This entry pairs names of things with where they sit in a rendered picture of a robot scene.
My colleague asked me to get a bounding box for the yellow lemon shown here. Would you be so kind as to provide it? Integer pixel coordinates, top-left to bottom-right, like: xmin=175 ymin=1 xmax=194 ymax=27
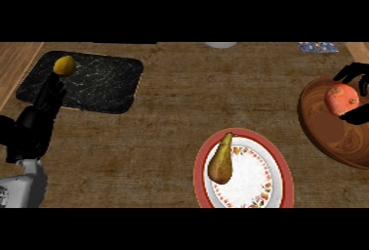
xmin=52 ymin=55 xmax=79 ymax=78

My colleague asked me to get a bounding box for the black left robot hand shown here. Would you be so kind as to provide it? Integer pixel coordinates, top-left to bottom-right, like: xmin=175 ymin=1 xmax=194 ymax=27
xmin=0 ymin=73 xmax=70 ymax=164

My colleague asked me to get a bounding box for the black marble cutting board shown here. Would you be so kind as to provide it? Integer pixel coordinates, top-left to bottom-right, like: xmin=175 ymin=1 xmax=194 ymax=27
xmin=15 ymin=50 xmax=147 ymax=115

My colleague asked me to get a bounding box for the white round object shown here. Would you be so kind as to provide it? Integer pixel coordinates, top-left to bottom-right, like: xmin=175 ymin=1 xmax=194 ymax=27
xmin=206 ymin=41 xmax=238 ymax=50

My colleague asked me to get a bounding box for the orange round fruit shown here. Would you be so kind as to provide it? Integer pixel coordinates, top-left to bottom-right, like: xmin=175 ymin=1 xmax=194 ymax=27
xmin=324 ymin=83 xmax=362 ymax=117

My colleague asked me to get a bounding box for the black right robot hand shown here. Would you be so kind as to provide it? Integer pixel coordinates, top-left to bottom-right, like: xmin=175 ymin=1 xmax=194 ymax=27
xmin=333 ymin=62 xmax=369 ymax=126

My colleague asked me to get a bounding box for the green-brown squash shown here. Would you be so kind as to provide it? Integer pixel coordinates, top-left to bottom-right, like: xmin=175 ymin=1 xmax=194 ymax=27
xmin=207 ymin=131 xmax=235 ymax=186

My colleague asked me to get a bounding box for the blue patterned object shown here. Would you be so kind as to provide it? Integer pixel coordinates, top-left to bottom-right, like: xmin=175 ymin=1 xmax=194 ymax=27
xmin=297 ymin=41 xmax=340 ymax=54

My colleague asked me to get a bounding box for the brown wooden bowl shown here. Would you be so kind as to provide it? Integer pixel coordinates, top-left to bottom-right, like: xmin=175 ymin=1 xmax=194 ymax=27
xmin=296 ymin=77 xmax=369 ymax=171

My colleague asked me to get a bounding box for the red-rimmed white plate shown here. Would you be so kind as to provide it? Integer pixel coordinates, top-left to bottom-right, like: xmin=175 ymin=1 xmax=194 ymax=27
xmin=192 ymin=127 xmax=296 ymax=209

